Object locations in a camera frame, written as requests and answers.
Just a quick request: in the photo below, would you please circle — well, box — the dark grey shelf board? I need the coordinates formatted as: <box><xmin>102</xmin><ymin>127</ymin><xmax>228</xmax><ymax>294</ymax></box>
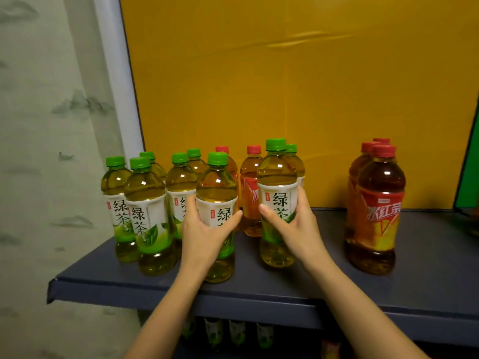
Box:
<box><xmin>46</xmin><ymin>208</ymin><xmax>479</xmax><ymax>348</ymax></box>

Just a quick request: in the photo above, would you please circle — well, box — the person's left hand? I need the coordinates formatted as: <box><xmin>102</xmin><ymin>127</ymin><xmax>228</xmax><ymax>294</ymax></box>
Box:
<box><xmin>181</xmin><ymin>195</ymin><xmax>244</xmax><ymax>275</ymax></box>

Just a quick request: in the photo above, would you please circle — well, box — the person's left forearm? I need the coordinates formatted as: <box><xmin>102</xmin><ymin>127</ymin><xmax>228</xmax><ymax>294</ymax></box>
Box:
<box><xmin>123</xmin><ymin>263</ymin><xmax>214</xmax><ymax>359</ymax></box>

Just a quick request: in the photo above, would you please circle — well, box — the red-capped amber tea bottle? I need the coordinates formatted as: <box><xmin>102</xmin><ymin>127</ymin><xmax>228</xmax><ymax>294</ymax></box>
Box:
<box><xmin>353</xmin><ymin>145</ymin><xmax>407</xmax><ymax>276</ymax></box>
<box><xmin>344</xmin><ymin>142</ymin><xmax>375</xmax><ymax>258</ymax></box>
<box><xmin>239</xmin><ymin>145</ymin><xmax>264</xmax><ymax>238</ymax></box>
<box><xmin>215</xmin><ymin>145</ymin><xmax>240</xmax><ymax>213</ymax></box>

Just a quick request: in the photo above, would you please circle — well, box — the person's right forearm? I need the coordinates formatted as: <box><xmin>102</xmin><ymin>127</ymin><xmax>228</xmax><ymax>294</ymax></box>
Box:
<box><xmin>310</xmin><ymin>259</ymin><xmax>429</xmax><ymax>359</ymax></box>

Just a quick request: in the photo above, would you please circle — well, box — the orange backing board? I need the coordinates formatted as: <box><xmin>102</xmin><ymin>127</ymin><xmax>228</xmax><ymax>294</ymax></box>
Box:
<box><xmin>119</xmin><ymin>0</ymin><xmax>479</xmax><ymax>210</ymax></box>

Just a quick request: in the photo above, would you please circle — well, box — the person's right hand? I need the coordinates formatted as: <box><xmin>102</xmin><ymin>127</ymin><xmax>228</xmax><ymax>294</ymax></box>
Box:
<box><xmin>258</xmin><ymin>185</ymin><xmax>336</xmax><ymax>275</ymax></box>

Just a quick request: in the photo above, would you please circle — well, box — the green-capped pale tea bottle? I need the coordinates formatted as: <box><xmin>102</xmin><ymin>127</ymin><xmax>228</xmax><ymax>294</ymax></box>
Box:
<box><xmin>124</xmin><ymin>157</ymin><xmax>179</xmax><ymax>276</ymax></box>
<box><xmin>101</xmin><ymin>156</ymin><xmax>140</xmax><ymax>263</ymax></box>
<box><xmin>166</xmin><ymin>152</ymin><xmax>199</xmax><ymax>258</ymax></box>
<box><xmin>256</xmin><ymin>138</ymin><xmax>299</xmax><ymax>269</ymax></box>
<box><xmin>196</xmin><ymin>152</ymin><xmax>239</xmax><ymax>284</ymax></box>
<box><xmin>139</xmin><ymin>151</ymin><xmax>168</xmax><ymax>182</ymax></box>

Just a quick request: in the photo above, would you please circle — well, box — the white shelf side post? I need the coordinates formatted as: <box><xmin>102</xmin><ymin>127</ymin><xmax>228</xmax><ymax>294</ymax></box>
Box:
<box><xmin>91</xmin><ymin>0</ymin><xmax>146</xmax><ymax>161</ymax></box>

